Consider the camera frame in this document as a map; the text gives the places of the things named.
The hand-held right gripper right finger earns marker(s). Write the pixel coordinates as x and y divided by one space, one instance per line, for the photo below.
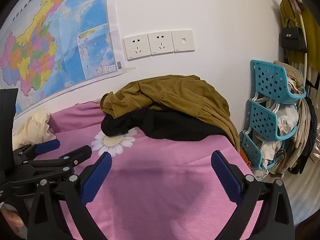
226 177

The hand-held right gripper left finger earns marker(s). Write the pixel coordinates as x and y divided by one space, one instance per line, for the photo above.
97 177

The beige hanging coat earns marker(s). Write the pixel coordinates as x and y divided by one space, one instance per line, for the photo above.
300 135

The white wall socket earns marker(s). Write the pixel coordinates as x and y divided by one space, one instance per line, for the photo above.
160 43
136 47

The white coat rack pole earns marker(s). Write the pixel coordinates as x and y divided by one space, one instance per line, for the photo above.
303 42

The cream pleated hanging garment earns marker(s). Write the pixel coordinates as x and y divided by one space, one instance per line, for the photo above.
312 77

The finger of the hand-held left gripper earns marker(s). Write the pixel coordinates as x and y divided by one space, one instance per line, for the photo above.
47 146
80 153

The black handbag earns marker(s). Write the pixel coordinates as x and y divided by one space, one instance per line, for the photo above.
293 38

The pink daisy print blanket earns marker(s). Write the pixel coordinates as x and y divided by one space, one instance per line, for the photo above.
162 180

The beige crumpled cloth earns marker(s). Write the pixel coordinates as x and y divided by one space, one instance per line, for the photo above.
292 77

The black garment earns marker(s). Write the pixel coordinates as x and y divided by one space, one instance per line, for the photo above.
175 127
312 125

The white plastic bag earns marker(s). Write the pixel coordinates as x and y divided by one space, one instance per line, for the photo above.
287 117

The colourful wall map poster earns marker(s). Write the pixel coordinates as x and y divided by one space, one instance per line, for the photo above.
62 30

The mustard yellow hanging garment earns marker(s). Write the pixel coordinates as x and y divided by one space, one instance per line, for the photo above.
312 30

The orange object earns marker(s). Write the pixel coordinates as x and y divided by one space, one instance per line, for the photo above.
245 157

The olive brown jacket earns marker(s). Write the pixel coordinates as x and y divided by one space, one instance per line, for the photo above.
187 97

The blue plastic basket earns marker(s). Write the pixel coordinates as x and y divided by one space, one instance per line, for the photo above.
262 120
251 152
270 80

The person's left hand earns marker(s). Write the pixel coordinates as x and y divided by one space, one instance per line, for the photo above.
15 222

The black hanging garment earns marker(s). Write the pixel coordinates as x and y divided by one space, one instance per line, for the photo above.
312 125

